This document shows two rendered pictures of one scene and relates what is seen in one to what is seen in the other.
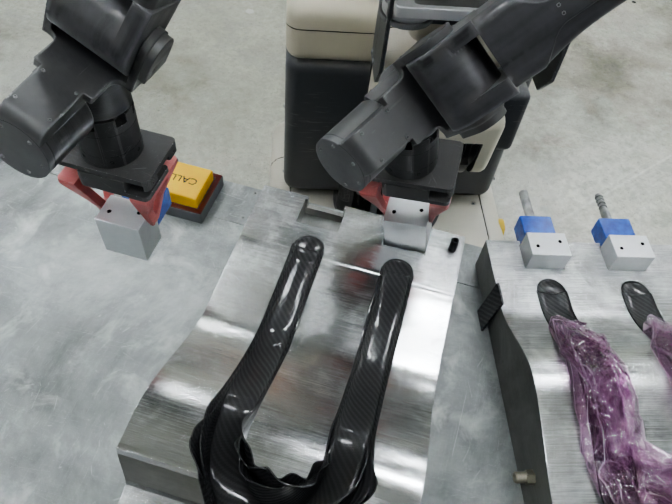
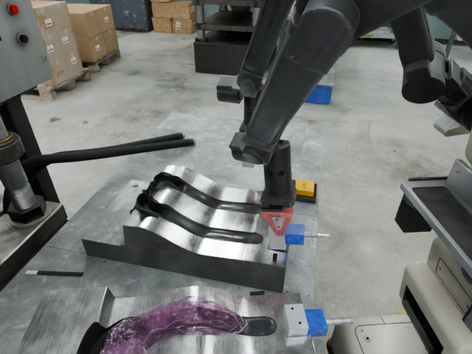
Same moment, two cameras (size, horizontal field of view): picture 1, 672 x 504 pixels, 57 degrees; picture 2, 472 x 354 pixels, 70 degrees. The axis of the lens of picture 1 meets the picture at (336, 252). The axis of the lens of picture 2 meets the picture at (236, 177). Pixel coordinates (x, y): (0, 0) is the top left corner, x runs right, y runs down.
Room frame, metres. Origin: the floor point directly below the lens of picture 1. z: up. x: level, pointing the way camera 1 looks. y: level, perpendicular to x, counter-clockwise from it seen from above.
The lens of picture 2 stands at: (0.42, -0.64, 1.45)
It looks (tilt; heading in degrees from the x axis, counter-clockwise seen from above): 35 degrees down; 93
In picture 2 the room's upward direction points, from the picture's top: straight up
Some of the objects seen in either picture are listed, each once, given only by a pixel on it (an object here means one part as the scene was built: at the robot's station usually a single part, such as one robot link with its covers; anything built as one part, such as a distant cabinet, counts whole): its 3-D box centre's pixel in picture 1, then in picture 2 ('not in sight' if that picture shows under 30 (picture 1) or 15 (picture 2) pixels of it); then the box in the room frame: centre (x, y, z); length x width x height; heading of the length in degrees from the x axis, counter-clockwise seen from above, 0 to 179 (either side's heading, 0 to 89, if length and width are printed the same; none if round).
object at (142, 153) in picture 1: (108, 132); (253, 116); (0.42, 0.22, 1.06); 0.10 x 0.07 x 0.07; 80
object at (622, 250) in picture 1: (611, 230); not in sight; (0.57, -0.36, 0.86); 0.13 x 0.05 x 0.05; 7
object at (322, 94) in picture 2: not in sight; (305, 87); (1.00, 3.16, 0.11); 0.61 x 0.41 x 0.22; 168
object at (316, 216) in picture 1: (321, 223); not in sight; (0.50, 0.02, 0.87); 0.05 x 0.05 x 0.04; 80
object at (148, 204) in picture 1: (135, 188); not in sight; (0.42, 0.21, 0.99); 0.07 x 0.07 x 0.09; 80
